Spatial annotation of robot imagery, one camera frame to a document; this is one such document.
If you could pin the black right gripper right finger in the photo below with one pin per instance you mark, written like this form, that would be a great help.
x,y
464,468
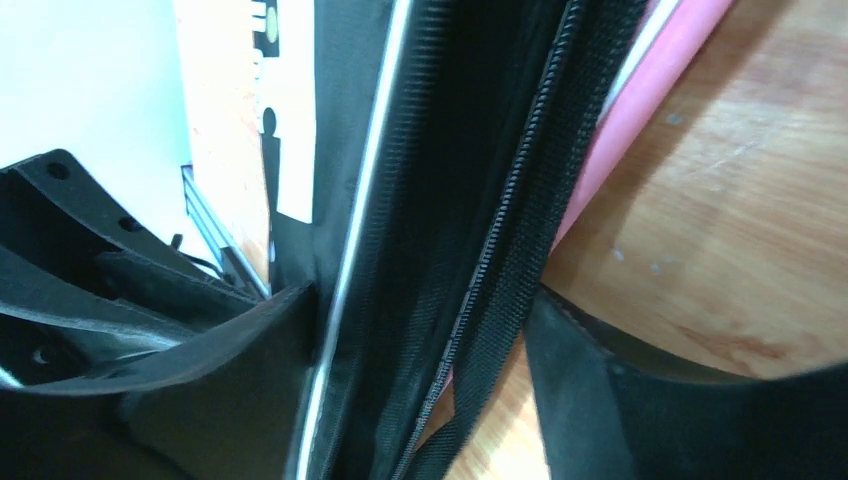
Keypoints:
x,y
612,406

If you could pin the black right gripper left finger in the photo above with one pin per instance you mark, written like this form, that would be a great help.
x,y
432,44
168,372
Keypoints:
x,y
224,405

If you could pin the black racket cover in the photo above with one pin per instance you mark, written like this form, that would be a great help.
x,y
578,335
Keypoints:
x,y
447,141

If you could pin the pink racket cover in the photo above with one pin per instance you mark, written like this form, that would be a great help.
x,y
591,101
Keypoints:
x,y
629,99

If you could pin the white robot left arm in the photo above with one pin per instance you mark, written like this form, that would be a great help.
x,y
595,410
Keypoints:
x,y
85,286

